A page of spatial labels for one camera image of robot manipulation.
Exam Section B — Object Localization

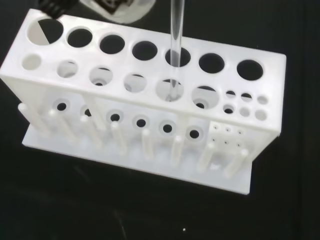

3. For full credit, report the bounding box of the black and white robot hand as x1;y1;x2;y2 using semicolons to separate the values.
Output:
38;0;157;25

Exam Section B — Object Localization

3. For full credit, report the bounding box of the white test tube rack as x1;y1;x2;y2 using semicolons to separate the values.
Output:
0;8;287;197

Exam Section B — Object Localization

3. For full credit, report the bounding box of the black bench cloth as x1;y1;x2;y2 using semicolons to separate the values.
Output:
0;0;320;240

